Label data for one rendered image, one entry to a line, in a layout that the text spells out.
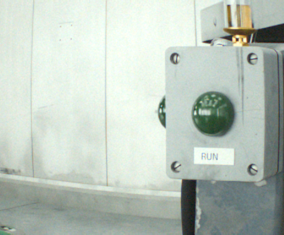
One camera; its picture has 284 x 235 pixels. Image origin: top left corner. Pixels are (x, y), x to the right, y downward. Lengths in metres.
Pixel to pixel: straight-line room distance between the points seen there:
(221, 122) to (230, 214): 0.09
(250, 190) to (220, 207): 0.03
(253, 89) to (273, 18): 0.25
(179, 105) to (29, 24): 6.95
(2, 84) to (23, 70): 0.38
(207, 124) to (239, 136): 0.02
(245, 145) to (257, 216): 0.07
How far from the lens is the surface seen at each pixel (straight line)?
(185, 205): 0.53
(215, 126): 0.43
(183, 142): 0.46
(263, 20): 0.70
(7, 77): 7.57
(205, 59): 0.45
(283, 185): 0.48
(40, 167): 7.31
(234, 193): 0.49
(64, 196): 7.10
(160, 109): 0.47
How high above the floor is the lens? 1.31
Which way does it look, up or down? 3 degrees down
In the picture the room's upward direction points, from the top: 1 degrees counter-clockwise
